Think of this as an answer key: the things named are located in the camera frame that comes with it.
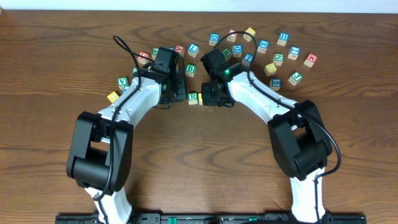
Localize yellow O block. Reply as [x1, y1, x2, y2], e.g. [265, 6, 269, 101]
[198, 93, 203, 105]

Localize green r block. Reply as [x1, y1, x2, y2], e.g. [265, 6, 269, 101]
[188, 92, 198, 105]
[221, 48, 233, 61]

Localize green B block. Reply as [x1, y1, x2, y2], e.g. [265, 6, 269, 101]
[185, 63, 197, 77]

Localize blue T block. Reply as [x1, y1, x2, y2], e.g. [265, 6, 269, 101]
[242, 53, 253, 67]

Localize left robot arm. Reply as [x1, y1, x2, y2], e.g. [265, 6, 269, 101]
[67, 47, 187, 223]

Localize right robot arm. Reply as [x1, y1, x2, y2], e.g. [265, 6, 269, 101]
[200, 49, 332, 223]

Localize red A block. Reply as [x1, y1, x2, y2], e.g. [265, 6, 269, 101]
[174, 45, 185, 57]

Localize red U block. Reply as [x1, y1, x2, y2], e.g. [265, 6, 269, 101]
[137, 51, 150, 65]

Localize green Z block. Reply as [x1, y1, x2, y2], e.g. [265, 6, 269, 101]
[152, 47, 159, 60]

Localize blue l block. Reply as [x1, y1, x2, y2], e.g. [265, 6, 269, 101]
[187, 43, 200, 58]
[123, 85, 129, 93]

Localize blue D block middle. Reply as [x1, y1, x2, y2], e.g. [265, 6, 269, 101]
[233, 45, 243, 57]

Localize blue d block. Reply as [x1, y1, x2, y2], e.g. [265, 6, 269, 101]
[233, 45, 243, 57]
[209, 33, 220, 46]

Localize blue L block lower left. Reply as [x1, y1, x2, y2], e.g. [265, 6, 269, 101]
[123, 85, 129, 93]

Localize green V block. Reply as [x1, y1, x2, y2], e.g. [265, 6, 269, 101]
[117, 77, 129, 90]

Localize blue D block top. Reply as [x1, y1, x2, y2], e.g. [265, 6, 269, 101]
[209, 33, 220, 46]

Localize red I block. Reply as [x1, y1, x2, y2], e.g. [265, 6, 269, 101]
[226, 29, 237, 43]

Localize blue 5 block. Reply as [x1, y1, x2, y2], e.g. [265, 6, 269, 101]
[269, 78, 282, 91]

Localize blue X block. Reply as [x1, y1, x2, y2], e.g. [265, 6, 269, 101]
[257, 40, 269, 54]

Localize green N block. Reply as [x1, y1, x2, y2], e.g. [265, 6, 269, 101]
[273, 53, 284, 67]

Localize yellow block top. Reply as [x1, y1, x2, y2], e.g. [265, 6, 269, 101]
[243, 27, 256, 42]

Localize green J block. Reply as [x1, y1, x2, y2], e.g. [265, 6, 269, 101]
[289, 72, 303, 86]

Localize blue 2 block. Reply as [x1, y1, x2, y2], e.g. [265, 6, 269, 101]
[287, 46, 300, 60]

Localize blue H block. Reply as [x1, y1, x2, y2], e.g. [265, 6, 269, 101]
[277, 32, 290, 46]

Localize red M block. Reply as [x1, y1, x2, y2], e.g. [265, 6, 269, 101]
[303, 54, 318, 68]

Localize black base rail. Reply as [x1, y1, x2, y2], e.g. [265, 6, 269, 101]
[55, 212, 368, 224]

